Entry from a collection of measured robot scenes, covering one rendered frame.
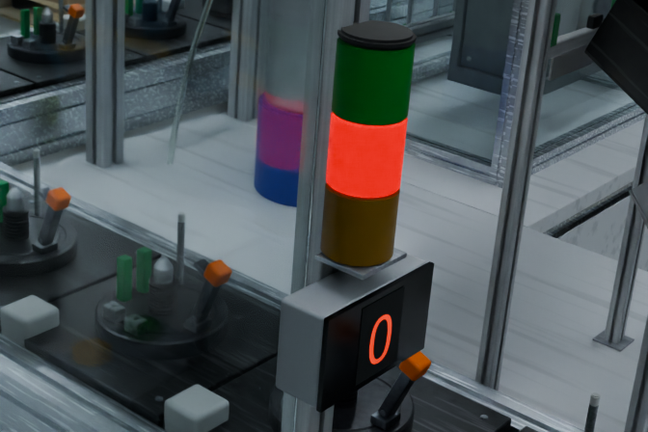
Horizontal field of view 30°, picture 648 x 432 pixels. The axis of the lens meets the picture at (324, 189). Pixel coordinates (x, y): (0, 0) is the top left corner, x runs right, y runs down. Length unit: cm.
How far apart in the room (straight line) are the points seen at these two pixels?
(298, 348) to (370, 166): 13
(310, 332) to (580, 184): 134
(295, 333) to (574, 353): 80
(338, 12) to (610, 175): 142
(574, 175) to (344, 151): 137
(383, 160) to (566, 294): 95
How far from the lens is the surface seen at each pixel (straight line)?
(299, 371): 81
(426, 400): 121
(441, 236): 182
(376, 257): 81
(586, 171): 215
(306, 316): 79
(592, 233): 214
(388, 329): 85
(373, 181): 78
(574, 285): 173
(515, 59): 196
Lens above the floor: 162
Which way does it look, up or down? 23 degrees down
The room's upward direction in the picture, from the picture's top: 5 degrees clockwise
